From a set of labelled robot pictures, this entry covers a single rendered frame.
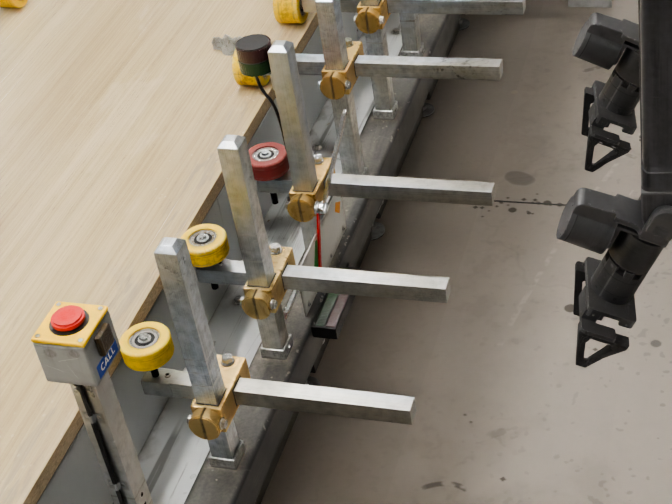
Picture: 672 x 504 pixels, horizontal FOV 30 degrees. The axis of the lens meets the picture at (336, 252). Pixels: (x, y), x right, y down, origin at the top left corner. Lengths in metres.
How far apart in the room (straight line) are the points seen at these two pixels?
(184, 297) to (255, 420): 0.37
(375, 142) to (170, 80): 0.44
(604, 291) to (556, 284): 1.70
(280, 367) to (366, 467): 0.81
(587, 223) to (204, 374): 0.63
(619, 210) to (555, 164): 2.19
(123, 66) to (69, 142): 0.28
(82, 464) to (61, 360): 0.53
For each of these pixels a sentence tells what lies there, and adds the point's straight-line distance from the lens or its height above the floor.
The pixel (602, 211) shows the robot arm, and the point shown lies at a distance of 1.55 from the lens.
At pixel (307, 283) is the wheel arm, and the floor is 0.84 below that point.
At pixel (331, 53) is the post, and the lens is 2.36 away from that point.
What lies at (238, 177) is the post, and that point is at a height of 1.08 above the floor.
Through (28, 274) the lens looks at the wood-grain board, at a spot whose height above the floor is 0.90.
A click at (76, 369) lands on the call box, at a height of 1.18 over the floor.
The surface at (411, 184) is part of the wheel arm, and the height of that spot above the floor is 0.86.
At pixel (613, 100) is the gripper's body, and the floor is 1.10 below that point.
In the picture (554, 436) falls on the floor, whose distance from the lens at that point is 2.93.
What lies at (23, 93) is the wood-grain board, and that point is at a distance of 2.68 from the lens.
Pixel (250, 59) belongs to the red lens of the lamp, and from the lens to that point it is 2.09.
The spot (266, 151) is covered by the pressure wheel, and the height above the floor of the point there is 0.91.
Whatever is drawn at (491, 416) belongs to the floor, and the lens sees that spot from 2.98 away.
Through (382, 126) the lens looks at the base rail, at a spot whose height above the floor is 0.70.
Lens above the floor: 2.14
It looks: 38 degrees down
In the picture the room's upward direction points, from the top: 10 degrees counter-clockwise
